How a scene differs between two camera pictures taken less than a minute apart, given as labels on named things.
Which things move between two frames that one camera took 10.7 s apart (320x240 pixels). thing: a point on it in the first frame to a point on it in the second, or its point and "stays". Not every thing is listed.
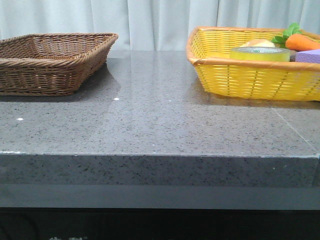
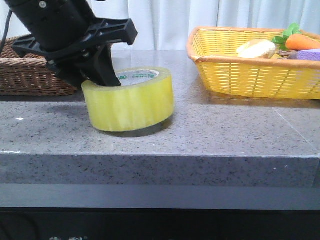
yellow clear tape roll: (260, 54) to (144, 99)
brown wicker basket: (50, 64) stays
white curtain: (151, 25) stays
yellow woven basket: (208, 51) stays
